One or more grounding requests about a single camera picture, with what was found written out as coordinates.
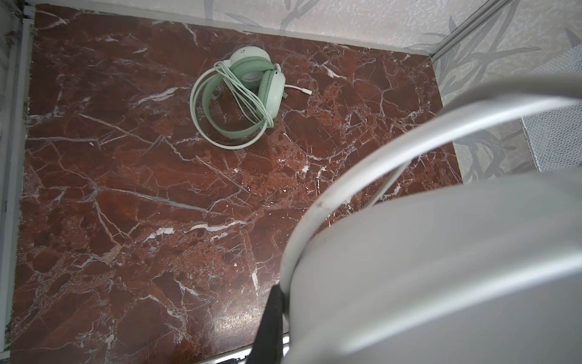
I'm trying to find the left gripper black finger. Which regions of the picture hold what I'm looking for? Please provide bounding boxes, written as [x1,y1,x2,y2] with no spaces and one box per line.
[246,285,286,364]

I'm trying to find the white headphones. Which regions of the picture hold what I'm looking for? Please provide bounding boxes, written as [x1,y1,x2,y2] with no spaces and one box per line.
[280,75,581,363]

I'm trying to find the mint green headphones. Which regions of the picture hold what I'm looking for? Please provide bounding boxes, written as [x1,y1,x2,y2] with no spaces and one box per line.
[189,46,286,150]

